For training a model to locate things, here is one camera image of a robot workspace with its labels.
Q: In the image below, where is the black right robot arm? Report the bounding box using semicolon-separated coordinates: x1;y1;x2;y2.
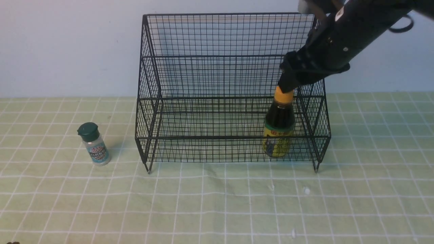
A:
278;0;433;92

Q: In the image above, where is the black cable loop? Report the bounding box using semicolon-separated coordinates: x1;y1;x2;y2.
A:
388;14;414;34

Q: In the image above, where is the green cap spice shaker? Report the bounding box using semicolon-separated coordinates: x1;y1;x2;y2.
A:
77;122;111;166

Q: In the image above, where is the dark sauce bottle orange cap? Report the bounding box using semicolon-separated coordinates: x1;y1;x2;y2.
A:
262;86;296;158

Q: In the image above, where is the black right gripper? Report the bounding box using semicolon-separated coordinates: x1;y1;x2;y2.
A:
278;32;351;94

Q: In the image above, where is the black wire mesh shelf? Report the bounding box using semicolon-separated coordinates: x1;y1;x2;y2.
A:
135;13;317;172

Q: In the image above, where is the green checkered tablecloth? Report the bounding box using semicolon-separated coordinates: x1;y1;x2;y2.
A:
0;92;434;244

